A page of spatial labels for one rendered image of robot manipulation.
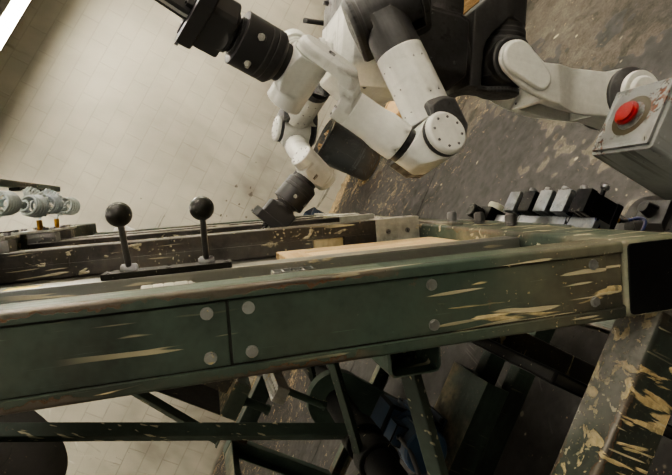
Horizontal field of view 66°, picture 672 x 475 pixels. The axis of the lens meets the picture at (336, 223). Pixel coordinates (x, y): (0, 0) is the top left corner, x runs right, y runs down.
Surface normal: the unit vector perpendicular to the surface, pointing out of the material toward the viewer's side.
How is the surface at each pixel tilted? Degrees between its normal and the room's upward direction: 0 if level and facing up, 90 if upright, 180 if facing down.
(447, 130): 90
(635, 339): 0
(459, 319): 90
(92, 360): 90
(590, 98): 90
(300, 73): 105
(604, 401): 0
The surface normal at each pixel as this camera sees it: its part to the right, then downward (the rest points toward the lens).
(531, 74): 0.25, 0.04
